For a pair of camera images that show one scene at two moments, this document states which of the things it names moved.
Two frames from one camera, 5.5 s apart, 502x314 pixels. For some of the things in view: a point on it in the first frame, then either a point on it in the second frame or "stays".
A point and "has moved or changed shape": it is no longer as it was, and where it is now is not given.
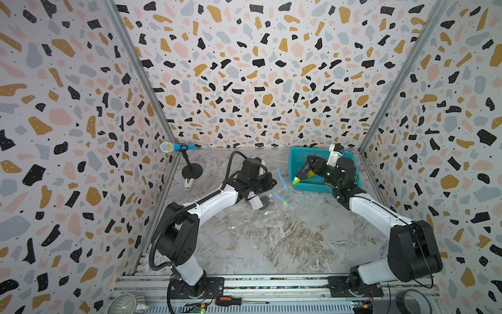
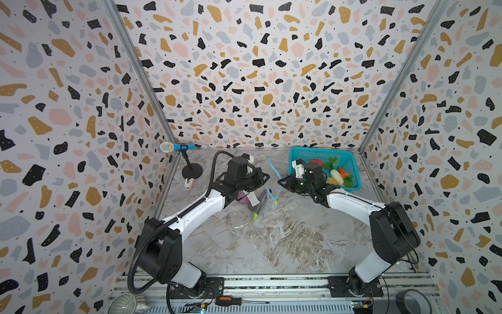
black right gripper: [317, 167] -> [294, 183]
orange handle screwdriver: [228, 300] stays
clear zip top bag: [270, 195] has moved or changed shape
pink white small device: [189, 183] stays
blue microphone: [168, 147] stays
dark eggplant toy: [302, 173] has moved or changed shape
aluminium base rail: [400, 295] stays
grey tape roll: [425, 307] stays
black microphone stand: [191, 171] stays
